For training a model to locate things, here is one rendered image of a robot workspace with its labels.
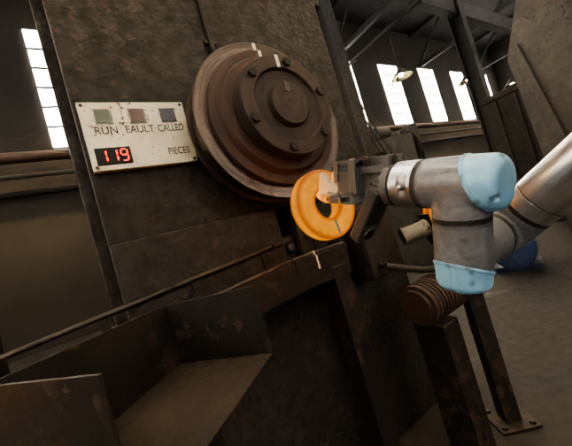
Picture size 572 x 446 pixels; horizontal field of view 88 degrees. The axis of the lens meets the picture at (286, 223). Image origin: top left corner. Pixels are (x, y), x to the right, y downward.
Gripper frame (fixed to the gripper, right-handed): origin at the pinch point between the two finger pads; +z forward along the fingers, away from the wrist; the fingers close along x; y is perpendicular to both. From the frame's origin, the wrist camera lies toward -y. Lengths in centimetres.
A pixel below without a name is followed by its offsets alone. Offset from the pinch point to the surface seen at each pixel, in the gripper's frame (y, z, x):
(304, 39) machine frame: 57, 49, -43
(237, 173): 7.5, 20.7, 9.5
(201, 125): 20.6, 24.2, 15.5
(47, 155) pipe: 82, 596, 83
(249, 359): -21.8, -9.8, 27.2
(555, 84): 42, 32, -279
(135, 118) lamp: 26, 39, 28
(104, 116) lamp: 26, 39, 35
